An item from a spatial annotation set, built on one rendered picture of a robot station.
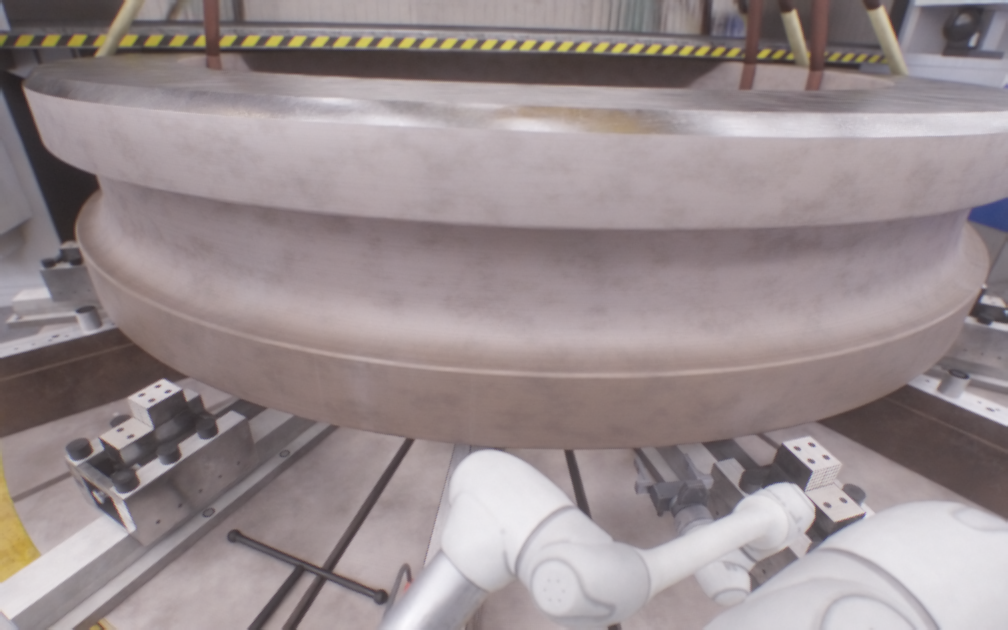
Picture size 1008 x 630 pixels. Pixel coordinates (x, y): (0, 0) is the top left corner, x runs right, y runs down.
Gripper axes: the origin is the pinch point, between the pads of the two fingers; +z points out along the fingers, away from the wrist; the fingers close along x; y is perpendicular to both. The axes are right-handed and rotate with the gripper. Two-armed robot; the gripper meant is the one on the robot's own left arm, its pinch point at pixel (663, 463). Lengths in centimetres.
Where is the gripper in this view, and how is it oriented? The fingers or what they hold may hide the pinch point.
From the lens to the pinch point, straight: 147.8
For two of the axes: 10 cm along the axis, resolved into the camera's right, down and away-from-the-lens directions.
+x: 9.9, -0.3, 1.1
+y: -0.2, 8.8, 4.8
